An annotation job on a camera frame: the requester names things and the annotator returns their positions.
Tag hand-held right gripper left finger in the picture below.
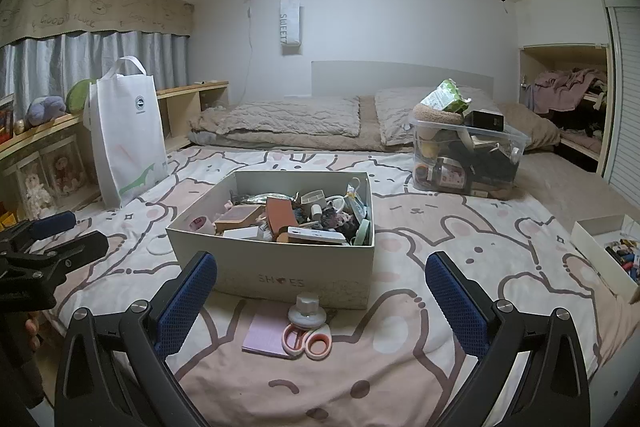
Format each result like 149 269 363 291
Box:
54 250 219 427

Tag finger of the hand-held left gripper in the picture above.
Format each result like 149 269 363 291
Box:
0 211 77 258
10 232 110 288

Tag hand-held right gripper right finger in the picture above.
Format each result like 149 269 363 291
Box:
424 251 592 427

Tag white cardboard shoebox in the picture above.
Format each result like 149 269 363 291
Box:
165 170 376 310

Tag bunny printed bedsheet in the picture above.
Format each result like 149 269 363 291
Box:
25 144 640 427

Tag white doll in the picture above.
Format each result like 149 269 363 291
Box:
22 172 51 212

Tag brown doll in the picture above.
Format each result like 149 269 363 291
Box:
52 157 83 192

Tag purple notepad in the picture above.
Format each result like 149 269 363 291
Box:
242 312 301 359

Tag white tote bag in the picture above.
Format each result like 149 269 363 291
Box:
82 56 170 208

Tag purple plush toy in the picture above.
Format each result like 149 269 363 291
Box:
26 96 67 128

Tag green plastic lid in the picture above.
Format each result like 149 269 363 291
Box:
350 217 373 247

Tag white plastic knob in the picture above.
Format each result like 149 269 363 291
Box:
288 294 328 325

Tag brown leather case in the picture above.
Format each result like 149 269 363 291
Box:
266 198 293 240

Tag dark glass jar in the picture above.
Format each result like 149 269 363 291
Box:
430 157 468 188

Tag green plush toy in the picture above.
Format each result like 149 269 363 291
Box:
67 79 98 114

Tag silver foil pouch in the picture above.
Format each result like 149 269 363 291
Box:
245 193 296 205

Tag pink scissors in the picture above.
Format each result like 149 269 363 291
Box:
282 323 333 360

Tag clear plastic storage bin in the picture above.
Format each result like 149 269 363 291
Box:
409 109 531 198

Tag small white open box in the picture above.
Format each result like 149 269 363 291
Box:
571 214 640 303

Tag small white carton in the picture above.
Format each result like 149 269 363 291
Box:
287 227 347 244

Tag beige bed sheet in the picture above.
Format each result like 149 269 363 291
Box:
500 152 616 238

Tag grey curtain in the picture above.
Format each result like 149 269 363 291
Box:
0 32 193 138

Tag wooden bedside shelf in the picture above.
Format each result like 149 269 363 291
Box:
0 80 230 228

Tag black box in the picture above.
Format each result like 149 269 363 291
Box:
464 109 506 131

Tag beige loofah sponge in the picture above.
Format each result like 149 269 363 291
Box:
414 104 463 125

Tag short beige textured pillow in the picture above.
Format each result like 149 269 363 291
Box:
374 86 493 146

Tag beige fleece blanket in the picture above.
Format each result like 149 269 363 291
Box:
186 94 561 152

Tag green snack packet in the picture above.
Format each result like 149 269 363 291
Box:
420 79 473 114

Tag beige cartoon valance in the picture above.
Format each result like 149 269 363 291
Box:
0 0 195 48

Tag pile of clothes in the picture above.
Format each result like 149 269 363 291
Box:
530 68 608 112

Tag white louvred door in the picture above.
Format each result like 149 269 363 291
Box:
601 0 640 208

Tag wall alcove shelf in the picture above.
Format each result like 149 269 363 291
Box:
519 44 613 172

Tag white wall cable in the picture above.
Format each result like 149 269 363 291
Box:
244 0 257 105

